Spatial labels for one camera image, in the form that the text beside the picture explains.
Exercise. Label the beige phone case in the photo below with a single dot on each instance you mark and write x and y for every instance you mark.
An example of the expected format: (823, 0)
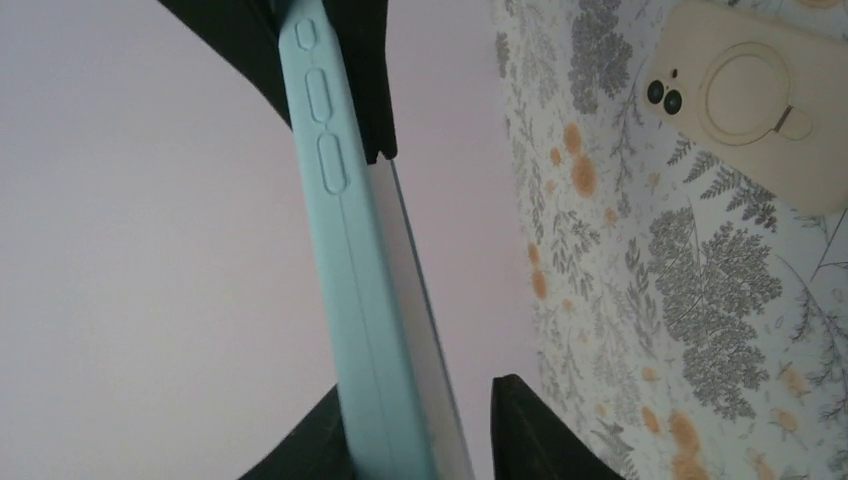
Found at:
(767, 97)

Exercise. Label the floral patterned table mat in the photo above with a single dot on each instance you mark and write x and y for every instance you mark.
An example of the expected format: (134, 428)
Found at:
(689, 325)

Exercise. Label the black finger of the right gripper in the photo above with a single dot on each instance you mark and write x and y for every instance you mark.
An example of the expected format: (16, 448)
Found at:
(245, 34)
(361, 29)

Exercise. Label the light blue phone case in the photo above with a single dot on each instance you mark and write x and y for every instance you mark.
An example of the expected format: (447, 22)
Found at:
(384, 421)

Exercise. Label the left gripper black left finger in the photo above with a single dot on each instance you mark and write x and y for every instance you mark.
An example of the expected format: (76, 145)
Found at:
(316, 448)

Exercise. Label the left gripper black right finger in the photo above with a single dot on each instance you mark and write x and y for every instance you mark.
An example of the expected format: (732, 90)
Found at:
(529, 441)

